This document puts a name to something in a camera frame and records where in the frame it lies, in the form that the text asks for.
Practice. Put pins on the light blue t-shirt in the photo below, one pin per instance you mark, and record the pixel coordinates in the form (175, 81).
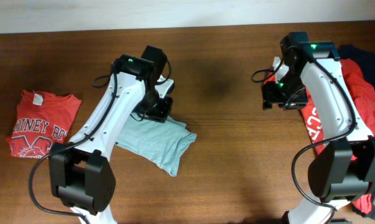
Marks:
(161, 143)

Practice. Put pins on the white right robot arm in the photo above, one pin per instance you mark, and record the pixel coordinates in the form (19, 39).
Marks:
(345, 169)

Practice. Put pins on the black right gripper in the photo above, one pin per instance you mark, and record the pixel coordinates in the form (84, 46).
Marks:
(270, 96)

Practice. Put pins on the folded red printed t-shirt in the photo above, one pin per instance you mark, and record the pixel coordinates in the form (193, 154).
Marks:
(43, 119)

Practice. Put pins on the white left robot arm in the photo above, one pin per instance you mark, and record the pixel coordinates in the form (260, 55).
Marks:
(80, 172)

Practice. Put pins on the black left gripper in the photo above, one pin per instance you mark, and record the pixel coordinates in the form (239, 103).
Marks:
(162, 114)

